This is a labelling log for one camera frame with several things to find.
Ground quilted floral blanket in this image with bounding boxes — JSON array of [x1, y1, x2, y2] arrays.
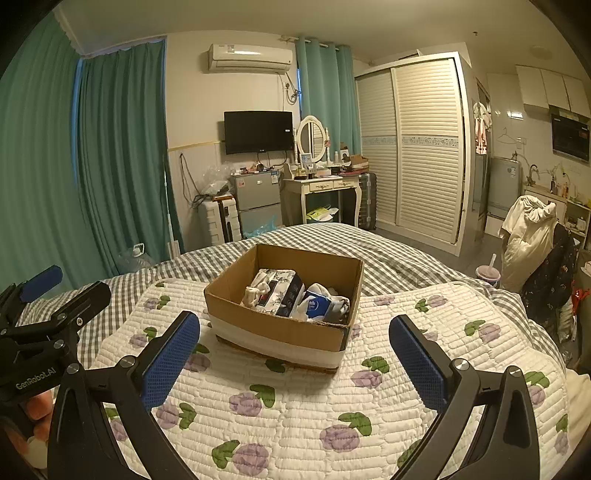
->
[[76, 277, 571, 480]]

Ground cream fleece blanket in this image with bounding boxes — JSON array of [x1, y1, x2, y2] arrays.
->
[[566, 369, 591, 462]]

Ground silver suitcase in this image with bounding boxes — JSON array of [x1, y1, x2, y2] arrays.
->
[[358, 172, 378, 230]]

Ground cream lace cloth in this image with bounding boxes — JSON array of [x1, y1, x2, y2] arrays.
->
[[241, 282, 273, 309]]

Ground grey gingham bed sheet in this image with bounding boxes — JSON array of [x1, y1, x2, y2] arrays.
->
[[0, 222, 568, 370]]

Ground plastic cup with straw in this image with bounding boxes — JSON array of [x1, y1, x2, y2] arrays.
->
[[475, 253, 502, 290]]

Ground pleated teal curtain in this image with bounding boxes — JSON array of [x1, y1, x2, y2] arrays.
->
[[76, 39, 179, 265]]

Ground clear water jug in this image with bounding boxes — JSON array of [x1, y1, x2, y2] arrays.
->
[[115, 242, 154, 274]]

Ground white suitcase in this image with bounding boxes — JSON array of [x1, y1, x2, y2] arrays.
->
[[198, 196, 243, 246]]

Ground brown cardboard box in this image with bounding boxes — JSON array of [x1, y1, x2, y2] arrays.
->
[[204, 243, 365, 370]]

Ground black white floral packet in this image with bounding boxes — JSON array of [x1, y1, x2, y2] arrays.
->
[[252, 268, 304, 318]]

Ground hanging pink white clothes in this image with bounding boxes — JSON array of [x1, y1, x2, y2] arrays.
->
[[473, 102, 492, 155]]

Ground white sock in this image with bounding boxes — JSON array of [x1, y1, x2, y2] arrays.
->
[[302, 282, 353, 325]]

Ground blue plastic bag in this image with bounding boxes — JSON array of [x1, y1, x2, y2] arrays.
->
[[242, 217, 282, 239]]

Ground white louvred wardrobe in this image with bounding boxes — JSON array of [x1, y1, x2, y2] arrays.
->
[[355, 53, 478, 257]]

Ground clear plastic bag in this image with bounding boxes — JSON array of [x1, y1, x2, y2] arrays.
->
[[201, 166, 232, 195]]

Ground cream jacket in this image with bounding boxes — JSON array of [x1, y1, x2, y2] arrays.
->
[[499, 195, 557, 292]]

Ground dark floral garment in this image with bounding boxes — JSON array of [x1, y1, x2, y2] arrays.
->
[[522, 224, 578, 325]]

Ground black wall television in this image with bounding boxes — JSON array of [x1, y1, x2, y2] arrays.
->
[[224, 111, 295, 155]]

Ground white oval mirror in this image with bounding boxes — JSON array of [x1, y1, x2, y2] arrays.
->
[[296, 115, 330, 165]]

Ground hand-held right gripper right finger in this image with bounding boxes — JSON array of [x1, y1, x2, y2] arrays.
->
[[389, 315, 541, 480]]

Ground blue tissue packet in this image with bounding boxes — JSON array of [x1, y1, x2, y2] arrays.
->
[[295, 285, 334, 322]]

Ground white dressing table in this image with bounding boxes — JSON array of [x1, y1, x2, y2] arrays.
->
[[283, 175, 363, 227]]

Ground white air conditioner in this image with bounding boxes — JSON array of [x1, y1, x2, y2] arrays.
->
[[207, 44, 295, 73]]

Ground white shelf with bottles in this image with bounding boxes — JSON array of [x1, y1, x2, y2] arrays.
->
[[549, 185, 591, 251]]

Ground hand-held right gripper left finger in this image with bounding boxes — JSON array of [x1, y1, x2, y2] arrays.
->
[[46, 310, 201, 480]]

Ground white wall cabinets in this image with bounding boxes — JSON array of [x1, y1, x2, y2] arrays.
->
[[516, 65, 591, 118]]

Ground yellow green bag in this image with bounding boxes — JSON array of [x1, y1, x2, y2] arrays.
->
[[307, 207, 340, 225]]

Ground small silver fridge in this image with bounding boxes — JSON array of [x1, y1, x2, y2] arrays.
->
[[231, 171, 283, 238]]

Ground red plastic bag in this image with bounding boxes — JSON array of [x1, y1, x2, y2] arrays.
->
[[570, 286, 591, 320]]

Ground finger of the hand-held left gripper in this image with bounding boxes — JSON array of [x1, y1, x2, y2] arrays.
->
[[0, 281, 112, 357], [0, 264, 64, 315]]

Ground person's left hand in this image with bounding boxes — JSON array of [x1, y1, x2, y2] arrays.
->
[[22, 389, 55, 470]]

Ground wide teal curtain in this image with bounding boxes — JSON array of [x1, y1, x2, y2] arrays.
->
[[0, 9, 86, 297]]

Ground narrow teal curtain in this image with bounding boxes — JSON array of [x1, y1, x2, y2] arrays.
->
[[295, 37, 363, 161]]

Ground black range hood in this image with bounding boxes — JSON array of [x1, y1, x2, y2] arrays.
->
[[550, 106, 591, 163]]

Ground black wall cables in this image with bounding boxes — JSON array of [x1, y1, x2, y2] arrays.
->
[[179, 152, 200, 206]]

